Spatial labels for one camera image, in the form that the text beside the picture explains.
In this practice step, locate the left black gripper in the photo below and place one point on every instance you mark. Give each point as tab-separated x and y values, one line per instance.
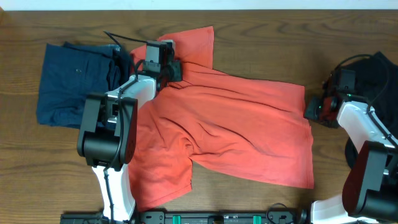
173	72

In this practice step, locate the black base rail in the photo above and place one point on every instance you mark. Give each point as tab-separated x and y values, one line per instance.
277	213

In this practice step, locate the red t-shirt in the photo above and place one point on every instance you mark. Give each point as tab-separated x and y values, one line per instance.
252	129

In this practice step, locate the black garment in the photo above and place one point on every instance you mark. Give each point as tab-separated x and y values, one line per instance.
376	80

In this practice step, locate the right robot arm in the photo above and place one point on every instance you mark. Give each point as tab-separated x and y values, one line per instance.
369	194

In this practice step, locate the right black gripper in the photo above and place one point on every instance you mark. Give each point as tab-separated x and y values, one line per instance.
315	112

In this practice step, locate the folded navy blue pants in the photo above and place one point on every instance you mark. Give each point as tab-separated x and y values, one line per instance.
70	73

